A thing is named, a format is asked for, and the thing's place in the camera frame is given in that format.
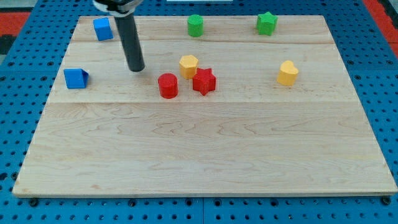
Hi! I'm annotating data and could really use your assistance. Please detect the silver black rod mount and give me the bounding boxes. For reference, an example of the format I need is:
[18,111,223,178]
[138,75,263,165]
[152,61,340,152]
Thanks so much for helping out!
[93,0,144,17]

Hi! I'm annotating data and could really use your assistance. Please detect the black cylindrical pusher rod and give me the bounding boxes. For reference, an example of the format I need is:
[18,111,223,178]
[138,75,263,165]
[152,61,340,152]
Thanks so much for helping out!
[114,14,145,72]

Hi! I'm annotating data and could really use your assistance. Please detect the yellow hexagon block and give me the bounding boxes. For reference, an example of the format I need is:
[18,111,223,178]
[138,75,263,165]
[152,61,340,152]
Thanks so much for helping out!
[179,55,199,80]

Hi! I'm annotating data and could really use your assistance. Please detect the blue cube block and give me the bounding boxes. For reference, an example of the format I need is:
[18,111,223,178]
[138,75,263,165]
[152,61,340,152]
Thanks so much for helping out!
[93,17,113,41]

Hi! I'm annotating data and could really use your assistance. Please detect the green cylinder block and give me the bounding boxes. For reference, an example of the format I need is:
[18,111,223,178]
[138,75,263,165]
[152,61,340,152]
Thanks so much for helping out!
[187,14,204,37]

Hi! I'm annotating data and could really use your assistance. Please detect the red cylinder block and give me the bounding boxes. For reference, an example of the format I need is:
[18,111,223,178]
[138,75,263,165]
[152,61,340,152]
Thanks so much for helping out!
[158,73,178,99]

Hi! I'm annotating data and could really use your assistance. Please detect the blue triangular prism block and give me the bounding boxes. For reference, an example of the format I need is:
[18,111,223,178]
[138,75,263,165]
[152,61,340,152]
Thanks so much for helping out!
[63,68,89,89]

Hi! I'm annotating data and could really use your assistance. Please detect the red star block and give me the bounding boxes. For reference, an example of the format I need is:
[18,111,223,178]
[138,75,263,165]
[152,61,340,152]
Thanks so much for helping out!
[192,68,216,96]

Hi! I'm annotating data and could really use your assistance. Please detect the green star block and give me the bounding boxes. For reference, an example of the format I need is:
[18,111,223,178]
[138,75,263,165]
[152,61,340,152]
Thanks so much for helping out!
[256,12,278,35]

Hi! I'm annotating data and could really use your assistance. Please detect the light wooden board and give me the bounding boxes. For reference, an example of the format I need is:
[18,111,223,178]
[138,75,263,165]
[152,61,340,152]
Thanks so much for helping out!
[12,16,397,198]

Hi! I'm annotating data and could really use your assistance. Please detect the yellow heart block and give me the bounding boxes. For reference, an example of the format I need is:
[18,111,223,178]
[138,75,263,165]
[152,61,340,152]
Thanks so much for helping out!
[276,60,299,86]

